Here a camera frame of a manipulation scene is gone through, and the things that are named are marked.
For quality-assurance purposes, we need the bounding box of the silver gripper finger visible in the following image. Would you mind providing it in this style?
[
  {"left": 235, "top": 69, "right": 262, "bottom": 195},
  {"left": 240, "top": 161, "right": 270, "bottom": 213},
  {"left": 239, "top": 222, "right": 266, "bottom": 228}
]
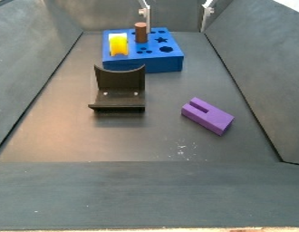
[
  {"left": 202, "top": 0, "right": 215, "bottom": 31},
  {"left": 137, "top": 0, "right": 151, "bottom": 33}
]

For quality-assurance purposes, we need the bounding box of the purple double-square block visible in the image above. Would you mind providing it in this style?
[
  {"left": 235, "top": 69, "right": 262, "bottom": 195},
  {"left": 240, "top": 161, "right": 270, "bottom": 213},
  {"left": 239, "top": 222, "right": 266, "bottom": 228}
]
[{"left": 182, "top": 97, "right": 235, "bottom": 136}]

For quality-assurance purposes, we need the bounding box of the blue shape-sorting board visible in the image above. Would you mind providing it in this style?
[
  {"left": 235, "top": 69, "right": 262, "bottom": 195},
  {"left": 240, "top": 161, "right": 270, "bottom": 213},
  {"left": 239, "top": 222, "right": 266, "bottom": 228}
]
[{"left": 101, "top": 27, "right": 184, "bottom": 73}]

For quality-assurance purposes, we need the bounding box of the brown cylinder peg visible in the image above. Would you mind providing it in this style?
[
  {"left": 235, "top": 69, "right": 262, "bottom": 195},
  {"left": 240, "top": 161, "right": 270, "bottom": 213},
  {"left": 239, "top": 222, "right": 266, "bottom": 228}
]
[{"left": 135, "top": 22, "right": 148, "bottom": 44}]

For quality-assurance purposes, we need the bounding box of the yellow arch block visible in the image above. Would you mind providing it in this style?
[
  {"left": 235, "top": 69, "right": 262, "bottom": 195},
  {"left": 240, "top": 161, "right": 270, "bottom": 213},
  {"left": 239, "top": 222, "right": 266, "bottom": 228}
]
[{"left": 109, "top": 33, "right": 128, "bottom": 56}]

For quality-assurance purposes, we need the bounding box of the black curved holder stand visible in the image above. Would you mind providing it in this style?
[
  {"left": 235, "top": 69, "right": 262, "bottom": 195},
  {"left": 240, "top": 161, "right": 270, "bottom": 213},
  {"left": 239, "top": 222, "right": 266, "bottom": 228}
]
[{"left": 88, "top": 65, "right": 147, "bottom": 111}]

